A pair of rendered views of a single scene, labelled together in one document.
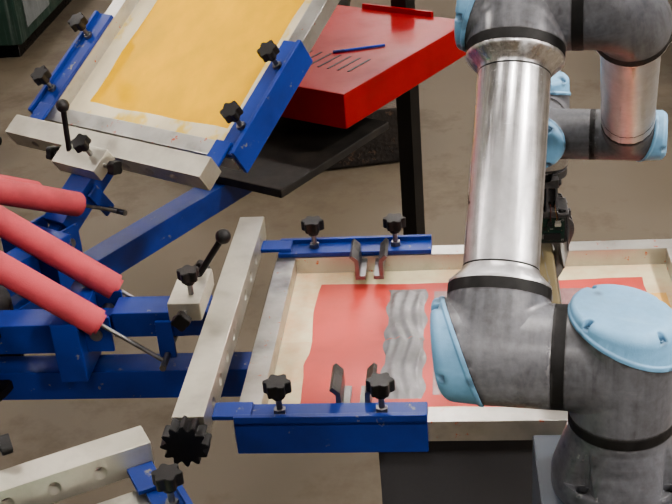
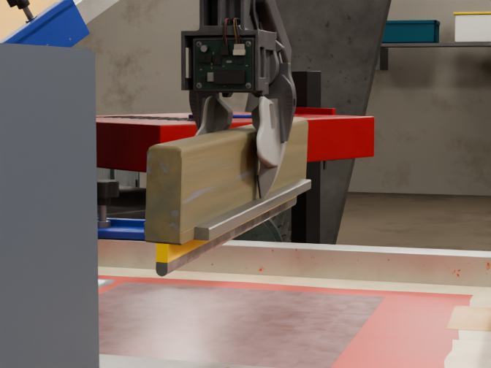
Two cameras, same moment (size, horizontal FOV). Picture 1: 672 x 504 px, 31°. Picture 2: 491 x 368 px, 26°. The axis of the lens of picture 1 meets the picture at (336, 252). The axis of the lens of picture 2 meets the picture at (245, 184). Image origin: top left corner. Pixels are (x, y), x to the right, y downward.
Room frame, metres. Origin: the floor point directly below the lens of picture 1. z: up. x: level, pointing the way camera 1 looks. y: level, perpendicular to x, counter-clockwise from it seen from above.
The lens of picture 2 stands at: (0.79, -0.51, 1.19)
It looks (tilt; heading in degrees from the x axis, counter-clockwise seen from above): 6 degrees down; 9
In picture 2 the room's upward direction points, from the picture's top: straight up
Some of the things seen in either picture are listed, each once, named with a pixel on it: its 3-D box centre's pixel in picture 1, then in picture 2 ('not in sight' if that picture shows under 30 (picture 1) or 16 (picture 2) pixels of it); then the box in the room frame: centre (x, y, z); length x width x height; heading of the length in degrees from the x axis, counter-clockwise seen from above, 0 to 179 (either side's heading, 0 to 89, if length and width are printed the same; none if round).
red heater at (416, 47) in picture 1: (338, 60); (202, 137); (3.04, -0.05, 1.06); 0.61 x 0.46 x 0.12; 143
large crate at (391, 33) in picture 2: not in sight; (409, 32); (11.36, -0.42, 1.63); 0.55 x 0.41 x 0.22; 84
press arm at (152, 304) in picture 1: (164, 316); not in sight; (1.85, 0.32, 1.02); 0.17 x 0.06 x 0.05; 83
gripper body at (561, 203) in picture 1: (544, 201); (234, 30); (1.74, -0.34, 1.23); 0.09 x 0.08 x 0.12; 173
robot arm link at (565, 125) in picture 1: (551, 134); not in sight; (1.65, -0.34, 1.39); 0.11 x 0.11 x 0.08; 75
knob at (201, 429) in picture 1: (187, 435); not in sight; (1.48, 0.25, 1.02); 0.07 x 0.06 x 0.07; 83
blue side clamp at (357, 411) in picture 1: (332, 425); not in sight; (1.53, 0.03, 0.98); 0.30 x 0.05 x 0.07; 83
